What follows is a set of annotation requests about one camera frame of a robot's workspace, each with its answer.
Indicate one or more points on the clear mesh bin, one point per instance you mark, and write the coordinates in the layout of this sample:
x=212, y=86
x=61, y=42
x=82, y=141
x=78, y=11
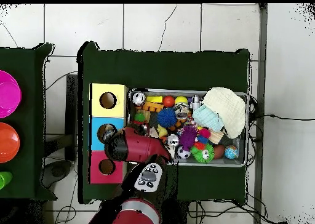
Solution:
x=236, y=160

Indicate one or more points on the green spiky ball with eyes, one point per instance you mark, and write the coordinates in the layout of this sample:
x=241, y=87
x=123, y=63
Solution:
x=204, y=154

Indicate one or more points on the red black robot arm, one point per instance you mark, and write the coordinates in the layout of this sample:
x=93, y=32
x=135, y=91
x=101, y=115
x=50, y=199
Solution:
x=138, y=150

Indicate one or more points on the small globe ball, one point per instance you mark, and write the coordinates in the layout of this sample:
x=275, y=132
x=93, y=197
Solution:
x=232, y=151

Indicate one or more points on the pink plate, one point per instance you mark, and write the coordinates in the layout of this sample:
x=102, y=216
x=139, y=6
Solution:
x=7, y=93

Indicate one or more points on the purple spiky ball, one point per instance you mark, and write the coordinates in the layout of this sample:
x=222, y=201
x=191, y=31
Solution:
x=187, y=136

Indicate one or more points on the red orange ball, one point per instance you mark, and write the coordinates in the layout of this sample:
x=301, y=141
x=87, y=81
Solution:
x=169, y=101

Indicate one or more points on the wooden box with three holes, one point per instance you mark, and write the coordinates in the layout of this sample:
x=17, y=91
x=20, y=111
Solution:
x=118, y=103

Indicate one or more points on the yellow ball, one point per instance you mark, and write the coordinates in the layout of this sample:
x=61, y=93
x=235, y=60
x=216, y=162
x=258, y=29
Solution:
x=181, y=100

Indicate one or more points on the orange plate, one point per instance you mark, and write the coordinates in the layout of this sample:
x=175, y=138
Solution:
x=7, y=143

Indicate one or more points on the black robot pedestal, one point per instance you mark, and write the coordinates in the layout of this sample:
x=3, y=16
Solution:
x=177, y=214

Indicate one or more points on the cream knitted cloth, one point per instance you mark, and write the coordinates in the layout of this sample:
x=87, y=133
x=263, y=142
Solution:
x=229, y=111

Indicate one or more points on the red silver soda can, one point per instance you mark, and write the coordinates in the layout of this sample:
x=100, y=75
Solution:
x=139, y=97

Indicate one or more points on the green cup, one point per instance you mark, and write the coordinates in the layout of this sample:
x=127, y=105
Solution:
x=4, y=179

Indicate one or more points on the brown toy football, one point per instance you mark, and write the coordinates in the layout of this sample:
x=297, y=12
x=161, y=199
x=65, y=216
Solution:
x=219, y=151

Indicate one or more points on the bag of coloured spiky balls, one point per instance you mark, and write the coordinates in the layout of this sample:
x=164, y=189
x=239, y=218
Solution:
x=140, y=117

